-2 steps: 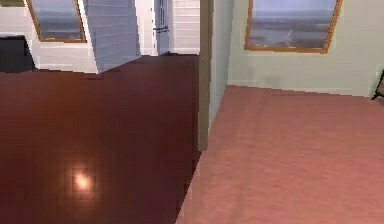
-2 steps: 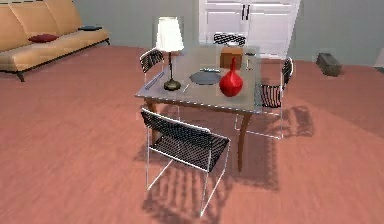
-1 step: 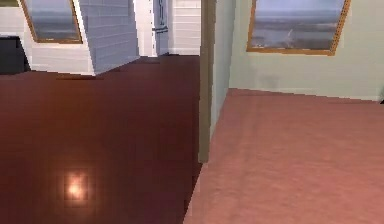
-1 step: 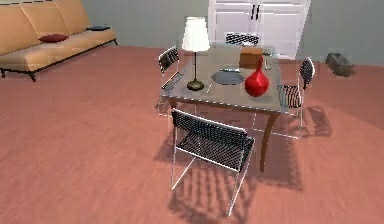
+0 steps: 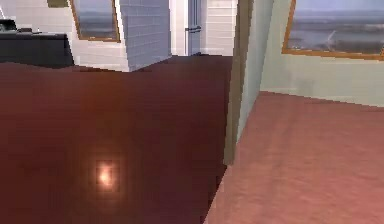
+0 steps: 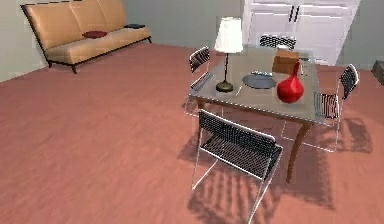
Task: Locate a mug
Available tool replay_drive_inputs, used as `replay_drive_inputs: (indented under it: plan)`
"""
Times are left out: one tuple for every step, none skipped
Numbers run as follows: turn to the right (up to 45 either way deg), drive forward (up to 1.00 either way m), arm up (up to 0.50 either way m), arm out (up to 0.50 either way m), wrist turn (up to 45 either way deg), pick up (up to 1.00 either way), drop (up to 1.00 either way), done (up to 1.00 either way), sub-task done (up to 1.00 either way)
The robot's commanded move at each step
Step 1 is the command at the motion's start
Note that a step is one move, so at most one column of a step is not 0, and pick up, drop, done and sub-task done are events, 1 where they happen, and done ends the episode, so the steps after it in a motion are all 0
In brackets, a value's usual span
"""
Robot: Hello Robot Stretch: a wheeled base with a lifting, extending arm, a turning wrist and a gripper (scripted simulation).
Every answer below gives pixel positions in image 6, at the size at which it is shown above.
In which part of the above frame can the black mesh metal chair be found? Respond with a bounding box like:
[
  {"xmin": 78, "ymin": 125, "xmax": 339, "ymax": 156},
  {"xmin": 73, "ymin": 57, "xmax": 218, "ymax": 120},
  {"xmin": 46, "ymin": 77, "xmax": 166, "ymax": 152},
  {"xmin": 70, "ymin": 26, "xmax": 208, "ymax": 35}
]
[
  {"xmin": 191, "ymin": 108, "xmax": 284, "ymax": 224},
  {"xmin": 259, "ymin": 33, "xmax": 298, "ymax": 51},
  {"xmin": 184, "ymin": 45, "xmax": 224, "ymax": 118},
  {"xmin": 280, "ymin": 63, "xmax": 361, "ymax": 154}
]

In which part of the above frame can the glass top dining table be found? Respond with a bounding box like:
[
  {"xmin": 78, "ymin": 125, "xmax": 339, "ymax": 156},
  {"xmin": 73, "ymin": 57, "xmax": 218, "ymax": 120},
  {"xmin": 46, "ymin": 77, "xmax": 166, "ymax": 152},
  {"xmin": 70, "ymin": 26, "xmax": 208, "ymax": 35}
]
[{"xmin": 187, "ymin": 46, "xmax": 322, "ymax": 184}]

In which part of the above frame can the dark grey round plate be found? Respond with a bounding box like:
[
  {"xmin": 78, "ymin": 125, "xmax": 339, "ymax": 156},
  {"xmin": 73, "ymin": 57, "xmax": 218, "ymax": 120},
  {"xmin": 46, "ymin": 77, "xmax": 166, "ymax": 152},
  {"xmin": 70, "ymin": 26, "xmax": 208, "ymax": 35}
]
[{"xmin": 241, "ymin": 73, "xmax": 278, "ymax": 90}]

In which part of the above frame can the white shade table lamp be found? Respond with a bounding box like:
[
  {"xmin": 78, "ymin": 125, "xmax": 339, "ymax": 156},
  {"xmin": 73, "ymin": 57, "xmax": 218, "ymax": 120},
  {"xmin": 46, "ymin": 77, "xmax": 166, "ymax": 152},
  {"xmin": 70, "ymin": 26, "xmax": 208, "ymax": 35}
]
[{"xmin": 213, "ymin": 16, "xmax": 245, "ymax": 93}]

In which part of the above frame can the red round vase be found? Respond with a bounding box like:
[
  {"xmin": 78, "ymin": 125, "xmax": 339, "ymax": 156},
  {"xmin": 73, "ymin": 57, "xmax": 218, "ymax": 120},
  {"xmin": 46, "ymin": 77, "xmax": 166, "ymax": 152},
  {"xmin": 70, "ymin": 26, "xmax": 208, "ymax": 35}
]
[{"xmin": 276, "ymin": 61, "xmax": 305, "ymax": 105}]

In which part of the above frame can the brown cardboard box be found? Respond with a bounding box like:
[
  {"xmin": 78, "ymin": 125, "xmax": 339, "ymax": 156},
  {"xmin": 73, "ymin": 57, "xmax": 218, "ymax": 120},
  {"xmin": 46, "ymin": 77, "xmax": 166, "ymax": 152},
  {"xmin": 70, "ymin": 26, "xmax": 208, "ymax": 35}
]
[{"xmin": 271, "ymin": 49, "xmax": 301, "ymax": 76}]

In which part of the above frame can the dark red cushion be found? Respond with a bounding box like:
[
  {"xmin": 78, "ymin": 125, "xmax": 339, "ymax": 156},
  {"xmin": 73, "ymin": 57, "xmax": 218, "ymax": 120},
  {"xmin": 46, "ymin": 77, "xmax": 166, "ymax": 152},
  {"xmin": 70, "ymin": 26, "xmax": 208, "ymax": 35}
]
[{"xmin": 82, "ymin": 30, "xmax": 108, "ymax": 40}]

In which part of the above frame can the white double door cupboard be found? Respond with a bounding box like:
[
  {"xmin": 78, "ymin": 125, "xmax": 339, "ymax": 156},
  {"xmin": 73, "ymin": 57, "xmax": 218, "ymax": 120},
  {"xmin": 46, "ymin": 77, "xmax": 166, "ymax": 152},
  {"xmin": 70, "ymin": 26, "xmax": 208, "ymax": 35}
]
[{"xmin": 241, "ymin": 0, "xmax": 362, "ymax": 67}]

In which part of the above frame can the tan leather sofa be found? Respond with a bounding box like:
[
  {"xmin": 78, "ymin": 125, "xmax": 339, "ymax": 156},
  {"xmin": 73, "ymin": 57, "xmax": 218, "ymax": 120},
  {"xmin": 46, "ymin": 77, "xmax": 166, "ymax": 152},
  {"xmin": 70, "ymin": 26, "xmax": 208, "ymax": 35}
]
[{"xmin": 20, "ymin": 0, "xmax": 153, "ymax": 75}]

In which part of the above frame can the dark grey box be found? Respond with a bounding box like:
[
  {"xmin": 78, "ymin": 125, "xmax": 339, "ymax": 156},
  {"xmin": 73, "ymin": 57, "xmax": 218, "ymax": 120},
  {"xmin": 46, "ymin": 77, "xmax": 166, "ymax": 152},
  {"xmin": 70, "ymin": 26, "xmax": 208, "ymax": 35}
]
[{"xmin": 371, "ymin": 59, "xmax": 384, "ymax": 86}]

